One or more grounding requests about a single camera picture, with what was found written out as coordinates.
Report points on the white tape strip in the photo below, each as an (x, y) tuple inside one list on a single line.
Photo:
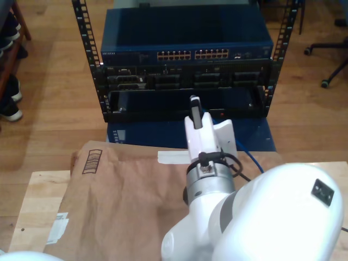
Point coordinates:
[(171, 157)]

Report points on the black server unit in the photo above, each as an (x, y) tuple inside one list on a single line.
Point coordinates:
[(185, 74)]

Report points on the dark blue base unit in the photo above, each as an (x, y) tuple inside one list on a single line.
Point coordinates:
[(152, 133)]

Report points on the brown paper mailer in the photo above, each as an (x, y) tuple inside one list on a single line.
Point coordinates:
[(114, 204)]

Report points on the thin dark furniture leg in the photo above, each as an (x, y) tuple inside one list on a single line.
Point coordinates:
[(301, 16)]

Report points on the black office chair base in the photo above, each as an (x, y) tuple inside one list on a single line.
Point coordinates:
[(326, 45)]

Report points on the white paper label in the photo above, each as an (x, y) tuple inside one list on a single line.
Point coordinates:
[(58, 228)]

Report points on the dark shoe white sole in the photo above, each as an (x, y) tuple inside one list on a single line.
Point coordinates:
[(17, 95), (12, 115), (9, 40), (15, 23)]

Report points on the wooden bench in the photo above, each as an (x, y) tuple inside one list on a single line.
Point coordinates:
[(24, 24)]

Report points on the blue network switch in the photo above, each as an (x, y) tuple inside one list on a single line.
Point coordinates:
[(187, 30)]

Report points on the black rack frame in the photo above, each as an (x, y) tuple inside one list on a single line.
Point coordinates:
[(87, 40)]

